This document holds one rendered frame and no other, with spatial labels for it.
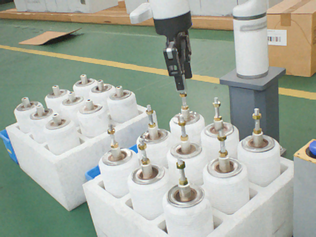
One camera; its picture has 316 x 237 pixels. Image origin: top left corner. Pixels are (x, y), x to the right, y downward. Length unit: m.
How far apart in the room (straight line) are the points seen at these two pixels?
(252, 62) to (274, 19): 0.82
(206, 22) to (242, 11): 1.91
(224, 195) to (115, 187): 0.26
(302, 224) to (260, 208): 0.09
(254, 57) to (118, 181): 0.51
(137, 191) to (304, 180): 0.33
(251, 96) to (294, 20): 0.81
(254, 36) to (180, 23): 0.39
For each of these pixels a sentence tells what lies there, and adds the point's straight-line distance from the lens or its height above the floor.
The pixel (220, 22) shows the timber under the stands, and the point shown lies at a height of 0.05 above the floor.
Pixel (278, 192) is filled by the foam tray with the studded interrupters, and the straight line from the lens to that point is 0.89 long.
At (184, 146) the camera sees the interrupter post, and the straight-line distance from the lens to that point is 0.88.
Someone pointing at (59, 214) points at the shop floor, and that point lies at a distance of 1.23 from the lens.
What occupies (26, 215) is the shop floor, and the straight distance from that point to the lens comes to 1.28.
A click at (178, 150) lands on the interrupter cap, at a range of 0.90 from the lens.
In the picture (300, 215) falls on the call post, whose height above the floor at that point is 0.18.
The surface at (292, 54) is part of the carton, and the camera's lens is 1.92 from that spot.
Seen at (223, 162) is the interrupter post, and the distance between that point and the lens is 0.81.
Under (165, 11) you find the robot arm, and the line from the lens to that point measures 0.74.
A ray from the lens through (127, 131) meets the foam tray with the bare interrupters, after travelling 1.23.
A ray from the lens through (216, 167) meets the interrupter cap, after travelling 0.83.
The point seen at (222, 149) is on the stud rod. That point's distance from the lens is 0.80.
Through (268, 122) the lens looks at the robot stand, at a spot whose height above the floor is 0.16.
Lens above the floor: 0.72
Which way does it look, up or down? 26 degrees down
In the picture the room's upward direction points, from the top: 10 degrees counter-clockwise
